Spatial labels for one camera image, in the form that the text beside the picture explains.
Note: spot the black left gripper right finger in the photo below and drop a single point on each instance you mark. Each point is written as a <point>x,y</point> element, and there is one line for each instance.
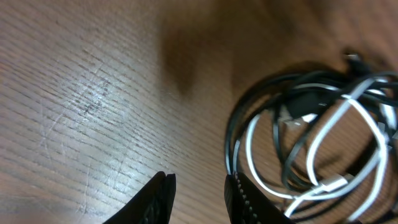
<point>246,204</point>

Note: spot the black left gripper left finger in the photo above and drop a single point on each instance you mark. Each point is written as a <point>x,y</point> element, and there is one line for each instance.
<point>153,204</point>

